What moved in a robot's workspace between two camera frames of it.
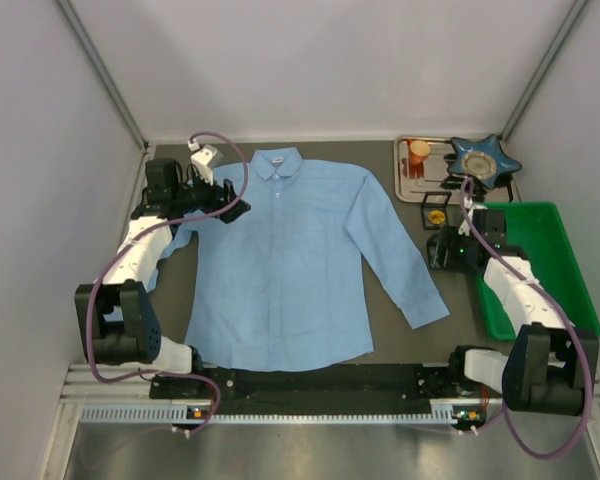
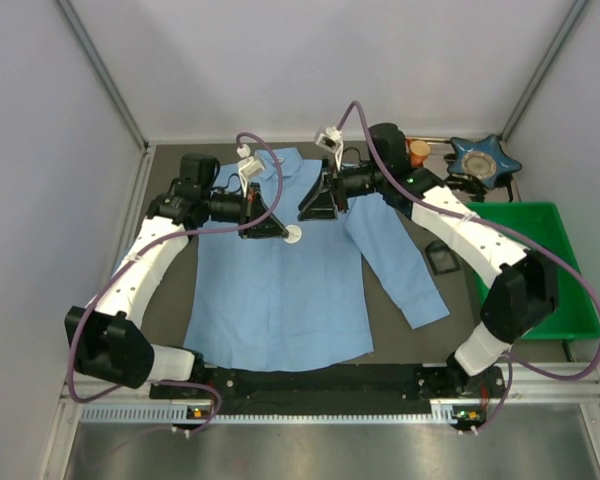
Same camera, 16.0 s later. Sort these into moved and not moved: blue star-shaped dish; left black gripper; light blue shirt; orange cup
Moved: left black gripper
Not moved: light blue shirt; blue star-shaped dish; orange cup
